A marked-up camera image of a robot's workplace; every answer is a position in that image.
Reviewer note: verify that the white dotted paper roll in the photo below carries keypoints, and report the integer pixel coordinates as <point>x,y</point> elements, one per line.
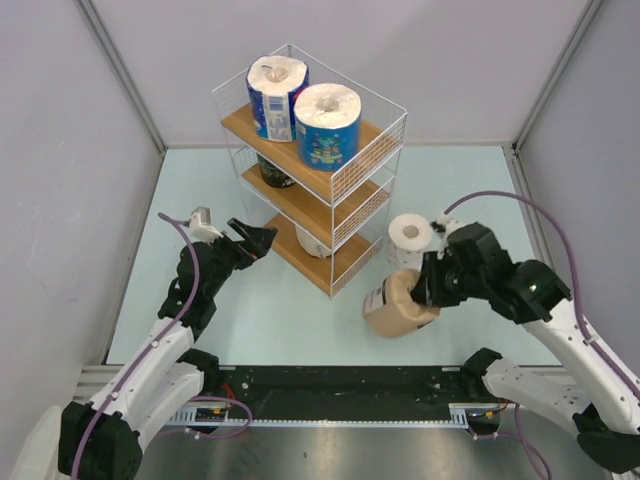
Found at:
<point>409,236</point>

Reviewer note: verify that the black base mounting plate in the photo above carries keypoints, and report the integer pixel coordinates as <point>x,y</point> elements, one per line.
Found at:
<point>265,386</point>

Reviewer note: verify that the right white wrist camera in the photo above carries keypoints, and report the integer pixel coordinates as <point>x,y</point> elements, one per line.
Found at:
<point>443,226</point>

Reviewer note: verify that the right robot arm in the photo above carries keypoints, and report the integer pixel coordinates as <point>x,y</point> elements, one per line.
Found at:
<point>601,412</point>

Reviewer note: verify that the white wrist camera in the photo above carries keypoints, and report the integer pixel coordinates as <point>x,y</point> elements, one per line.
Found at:
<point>443,226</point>
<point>200,226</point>

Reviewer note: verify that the brown paper roll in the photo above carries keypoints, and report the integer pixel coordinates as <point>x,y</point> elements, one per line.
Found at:
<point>389,309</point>

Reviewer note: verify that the dark blue paper roll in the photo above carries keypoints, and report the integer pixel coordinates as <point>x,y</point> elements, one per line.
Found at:
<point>273,84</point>

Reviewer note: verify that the white wire wooden shelf rack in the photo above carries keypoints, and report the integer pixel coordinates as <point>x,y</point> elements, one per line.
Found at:
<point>344,210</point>

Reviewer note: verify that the grey slotted cable duct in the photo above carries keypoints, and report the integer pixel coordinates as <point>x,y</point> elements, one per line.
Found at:
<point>299,414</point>

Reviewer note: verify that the beige paper roll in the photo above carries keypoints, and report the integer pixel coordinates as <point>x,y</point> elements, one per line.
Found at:
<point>310,245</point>

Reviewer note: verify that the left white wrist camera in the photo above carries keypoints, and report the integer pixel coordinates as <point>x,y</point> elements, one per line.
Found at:
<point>200,226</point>

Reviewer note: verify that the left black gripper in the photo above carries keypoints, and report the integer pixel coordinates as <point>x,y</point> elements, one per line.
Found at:
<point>256,241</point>

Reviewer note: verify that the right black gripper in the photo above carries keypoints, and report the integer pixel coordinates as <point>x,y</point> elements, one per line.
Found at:
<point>428,289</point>

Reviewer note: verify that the light blue paper roll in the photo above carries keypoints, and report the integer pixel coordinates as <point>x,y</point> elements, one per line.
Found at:
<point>328,119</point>

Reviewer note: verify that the black paper roll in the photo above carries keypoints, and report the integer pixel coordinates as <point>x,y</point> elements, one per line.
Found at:
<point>272,175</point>

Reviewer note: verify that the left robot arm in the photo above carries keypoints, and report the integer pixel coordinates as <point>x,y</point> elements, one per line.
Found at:
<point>106,437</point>

